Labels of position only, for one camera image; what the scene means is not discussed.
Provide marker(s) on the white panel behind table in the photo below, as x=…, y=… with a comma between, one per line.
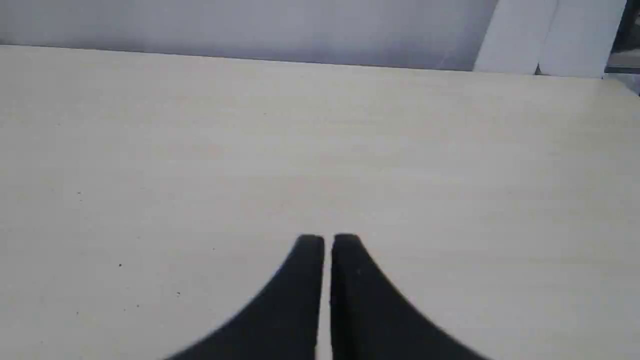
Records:
x=572, y=38

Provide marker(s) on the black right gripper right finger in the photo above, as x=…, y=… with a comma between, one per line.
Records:
x=371, y=320

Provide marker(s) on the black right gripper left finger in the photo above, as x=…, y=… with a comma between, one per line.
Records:
x=281, y=321

